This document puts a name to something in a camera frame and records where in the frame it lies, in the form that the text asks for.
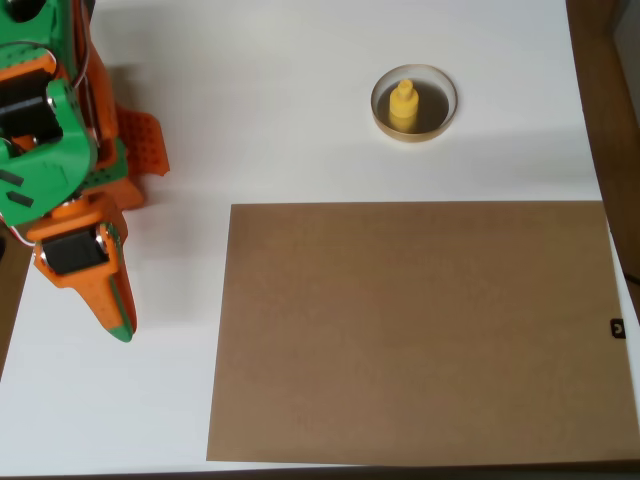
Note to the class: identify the orange gripper black servo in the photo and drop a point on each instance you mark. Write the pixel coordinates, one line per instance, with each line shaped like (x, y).
(70, 253)

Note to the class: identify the yellow round plastic piece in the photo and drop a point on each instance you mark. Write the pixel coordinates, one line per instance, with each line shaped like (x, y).
(403, 107)

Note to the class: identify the green orange robot arm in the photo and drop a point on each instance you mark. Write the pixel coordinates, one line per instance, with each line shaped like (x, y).
(40, 172)

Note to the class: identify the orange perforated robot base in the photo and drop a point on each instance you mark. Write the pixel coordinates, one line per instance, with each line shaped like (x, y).
(145, 145)

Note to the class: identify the white table sheet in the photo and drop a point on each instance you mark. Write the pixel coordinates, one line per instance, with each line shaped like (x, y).
(300, 100)

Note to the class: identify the brown rectangular board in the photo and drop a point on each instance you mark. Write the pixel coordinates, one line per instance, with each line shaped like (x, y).
(415, 330)

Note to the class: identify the small black tag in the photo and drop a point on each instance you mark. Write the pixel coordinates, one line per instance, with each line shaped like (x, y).
(618, 328)

